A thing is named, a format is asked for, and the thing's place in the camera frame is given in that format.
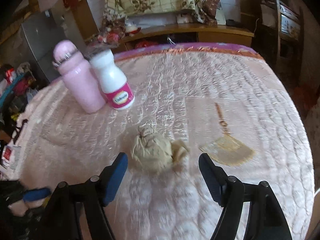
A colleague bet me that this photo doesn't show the beige cloth ball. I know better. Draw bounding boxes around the beige cloth ball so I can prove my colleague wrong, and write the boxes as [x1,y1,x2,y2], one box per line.
[131,125,189,173]

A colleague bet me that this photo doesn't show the pink thermos bottle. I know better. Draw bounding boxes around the pink thermos bottle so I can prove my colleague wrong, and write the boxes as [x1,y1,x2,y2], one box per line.
[53,40,106,114]

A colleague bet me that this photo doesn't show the pink quilted table cover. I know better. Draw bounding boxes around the pink quilted table cover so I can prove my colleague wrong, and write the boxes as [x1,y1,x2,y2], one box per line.
[7,44,315,239]

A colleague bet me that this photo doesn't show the white pill bottle pink label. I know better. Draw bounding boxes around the white pill bottle pink label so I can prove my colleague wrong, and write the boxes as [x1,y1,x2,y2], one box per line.
[89,49,135,111]

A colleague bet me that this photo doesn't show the grey refrigerator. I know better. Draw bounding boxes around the grey refrigerator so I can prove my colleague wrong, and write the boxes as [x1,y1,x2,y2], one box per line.
[19,9,86,85]

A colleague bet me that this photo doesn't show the artificial flower bunch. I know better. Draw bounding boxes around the artificial flower bunch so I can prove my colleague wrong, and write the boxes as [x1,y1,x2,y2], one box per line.
[97,18,125,48]

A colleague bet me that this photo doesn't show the wooden tv cabinet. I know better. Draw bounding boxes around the wooden tv cabinet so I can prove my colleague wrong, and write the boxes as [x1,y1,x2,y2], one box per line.
[112,23,254,53]

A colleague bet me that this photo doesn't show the wooden chair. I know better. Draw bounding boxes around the wooden chair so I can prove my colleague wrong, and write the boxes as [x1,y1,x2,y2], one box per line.
[247,0,304,71]

